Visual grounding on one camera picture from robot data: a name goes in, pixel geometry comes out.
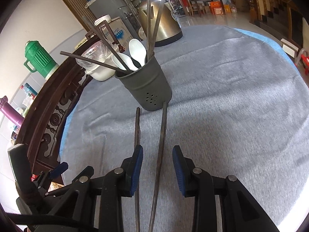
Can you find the grey table cloth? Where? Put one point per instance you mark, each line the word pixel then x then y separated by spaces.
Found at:
pixel 238 107

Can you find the white bowl with plastic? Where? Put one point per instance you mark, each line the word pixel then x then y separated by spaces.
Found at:
pixel 99 52

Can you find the purple thermos flask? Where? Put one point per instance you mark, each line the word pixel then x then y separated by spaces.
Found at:
pixel 10 112

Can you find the green thermos flask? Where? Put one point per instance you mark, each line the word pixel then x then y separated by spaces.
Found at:
pixel 39 60

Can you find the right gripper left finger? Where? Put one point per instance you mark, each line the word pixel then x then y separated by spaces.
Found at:
pixel 132 169

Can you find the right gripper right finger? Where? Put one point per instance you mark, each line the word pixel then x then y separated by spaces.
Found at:
pixel 184 172

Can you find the carved wooden sideboard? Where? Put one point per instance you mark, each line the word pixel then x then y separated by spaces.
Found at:
pixel 43 126

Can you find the white rice cooker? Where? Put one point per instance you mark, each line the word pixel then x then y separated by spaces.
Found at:
pixel 103 18

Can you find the red plastic stool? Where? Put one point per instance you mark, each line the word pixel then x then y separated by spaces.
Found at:
pixel 302 57

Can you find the dark grey utensil holder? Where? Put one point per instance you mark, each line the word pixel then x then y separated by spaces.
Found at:
pixel 148 85

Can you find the brass electric kettle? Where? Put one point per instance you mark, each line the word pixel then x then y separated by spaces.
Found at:
pixel 169 30

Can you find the white plastic spoon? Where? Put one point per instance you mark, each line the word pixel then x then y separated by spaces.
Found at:
pixel 137 51

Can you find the white spoon in holder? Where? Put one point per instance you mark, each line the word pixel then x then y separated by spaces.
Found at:
pixel 126 59

